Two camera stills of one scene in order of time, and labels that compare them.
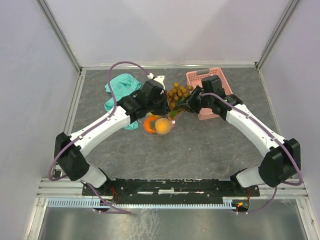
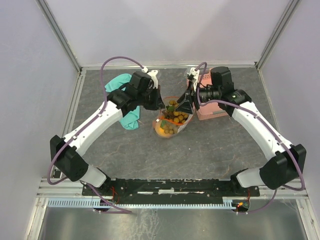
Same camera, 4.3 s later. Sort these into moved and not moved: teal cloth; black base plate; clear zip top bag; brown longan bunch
Moved: clear zip top bag; brown longan bunch
Not moved: teal cloth; black base plate
